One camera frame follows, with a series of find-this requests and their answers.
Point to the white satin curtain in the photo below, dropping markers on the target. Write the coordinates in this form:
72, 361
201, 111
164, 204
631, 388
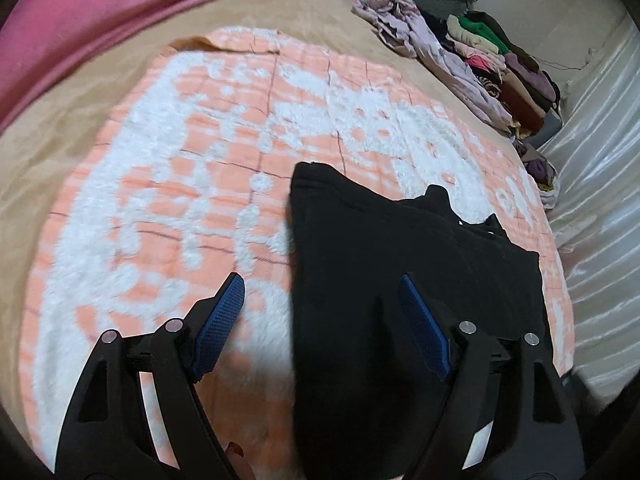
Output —
600, 160

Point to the lilac crumpled garment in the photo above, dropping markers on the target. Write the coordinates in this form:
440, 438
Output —
450, 65

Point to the orange and white plush blanket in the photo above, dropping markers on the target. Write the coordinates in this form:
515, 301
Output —
200, 160

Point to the pile of folded clothes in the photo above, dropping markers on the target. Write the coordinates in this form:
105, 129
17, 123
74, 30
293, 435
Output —
515, 80

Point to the black sweatshirt with orange patches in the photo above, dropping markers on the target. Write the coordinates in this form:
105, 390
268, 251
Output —
375, 250

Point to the beige bed sheet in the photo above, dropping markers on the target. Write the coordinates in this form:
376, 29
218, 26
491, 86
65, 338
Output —
300, 10

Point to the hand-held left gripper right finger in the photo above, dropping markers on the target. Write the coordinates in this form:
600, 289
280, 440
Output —
425, 330

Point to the person's left hand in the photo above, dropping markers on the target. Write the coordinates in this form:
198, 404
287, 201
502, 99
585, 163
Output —
240, 462

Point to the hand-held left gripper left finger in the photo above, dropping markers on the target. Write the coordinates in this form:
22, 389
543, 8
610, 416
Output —
220, 325

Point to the pink quilt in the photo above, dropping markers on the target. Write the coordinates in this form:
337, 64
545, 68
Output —
100, 20

